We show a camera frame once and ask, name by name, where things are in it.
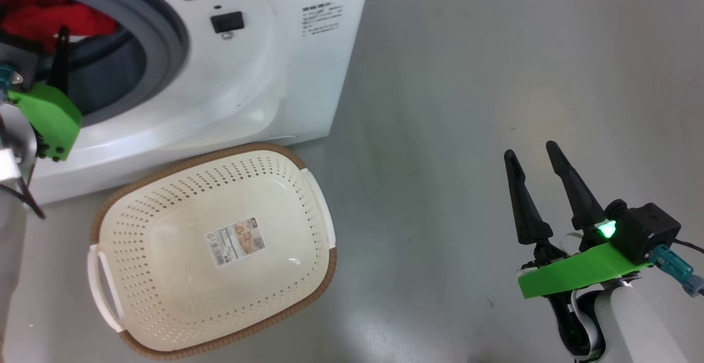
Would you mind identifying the teal camera connector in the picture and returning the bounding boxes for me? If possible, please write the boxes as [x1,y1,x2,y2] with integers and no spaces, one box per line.
[0,64,24,91]
[649,244,704,298]

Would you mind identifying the white washing machine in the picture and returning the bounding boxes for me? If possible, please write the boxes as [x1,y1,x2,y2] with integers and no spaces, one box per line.
[0,0,375,205]

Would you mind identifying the red and white garment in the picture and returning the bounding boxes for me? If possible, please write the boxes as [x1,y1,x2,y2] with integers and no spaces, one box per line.
[0,0,119,53]

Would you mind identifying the black door latch socket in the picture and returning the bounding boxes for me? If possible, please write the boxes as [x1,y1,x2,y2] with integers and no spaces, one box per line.
[210,10,246,36]

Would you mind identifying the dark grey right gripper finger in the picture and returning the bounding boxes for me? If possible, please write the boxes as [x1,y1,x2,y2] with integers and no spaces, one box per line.
[503,149,554,246]
[545,140,606,231]

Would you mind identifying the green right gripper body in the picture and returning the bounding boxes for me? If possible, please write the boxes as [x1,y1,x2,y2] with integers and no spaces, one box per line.
[517,241,653,361]

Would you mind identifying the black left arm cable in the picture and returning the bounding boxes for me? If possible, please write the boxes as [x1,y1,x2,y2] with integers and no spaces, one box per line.
[0,179,46,221]

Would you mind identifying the grey rubber door gasket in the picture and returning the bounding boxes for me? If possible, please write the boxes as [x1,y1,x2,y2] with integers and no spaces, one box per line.
[0,0,191,128]

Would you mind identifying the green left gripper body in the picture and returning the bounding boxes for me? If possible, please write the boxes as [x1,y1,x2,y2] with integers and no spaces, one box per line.
[5,81,84,162]

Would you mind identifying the printed text label on washer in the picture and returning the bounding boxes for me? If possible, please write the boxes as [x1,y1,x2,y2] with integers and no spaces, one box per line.
[300,2,345,37]

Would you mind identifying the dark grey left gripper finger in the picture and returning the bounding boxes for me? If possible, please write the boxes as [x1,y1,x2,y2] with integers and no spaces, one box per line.
[48,26,72,92]

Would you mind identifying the teal left camera connector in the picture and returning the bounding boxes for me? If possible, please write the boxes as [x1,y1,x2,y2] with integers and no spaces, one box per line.
[0,64,24,91]

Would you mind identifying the cream perforated laundry basket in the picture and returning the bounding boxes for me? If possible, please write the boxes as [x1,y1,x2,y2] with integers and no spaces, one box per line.
[87,142,338,361]

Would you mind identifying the teal right camera connector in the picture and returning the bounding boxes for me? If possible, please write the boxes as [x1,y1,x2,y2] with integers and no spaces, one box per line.
[649,244,704,298]

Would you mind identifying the paper label in basket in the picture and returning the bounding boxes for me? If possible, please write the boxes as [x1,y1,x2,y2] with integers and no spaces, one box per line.
[205,217,266,268]

